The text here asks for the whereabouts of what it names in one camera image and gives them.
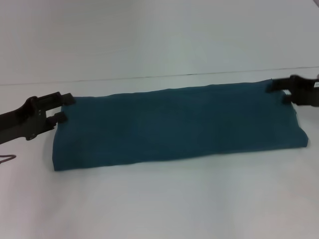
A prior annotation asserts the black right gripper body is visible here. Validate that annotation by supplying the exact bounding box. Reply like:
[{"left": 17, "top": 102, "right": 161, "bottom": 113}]
[{"left": 289, "top": 74, "right": 319, "bottom": 108}]

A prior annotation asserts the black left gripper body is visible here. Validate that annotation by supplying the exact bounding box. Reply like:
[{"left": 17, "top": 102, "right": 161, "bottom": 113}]
[{"left": 0, "top": 96, "right": 49, "bottom": 145}]

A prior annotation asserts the teal blue printed T-shirt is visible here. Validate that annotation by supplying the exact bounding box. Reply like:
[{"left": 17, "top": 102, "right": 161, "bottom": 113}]
[{"left": 51, "top": 79, "right": 310, "bottom": 172}]

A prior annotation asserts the left gripper cable with plug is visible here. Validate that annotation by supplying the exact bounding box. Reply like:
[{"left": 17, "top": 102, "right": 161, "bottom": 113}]
[{"left": 0, "top": 154, "right": 17, "bottom": 164}]

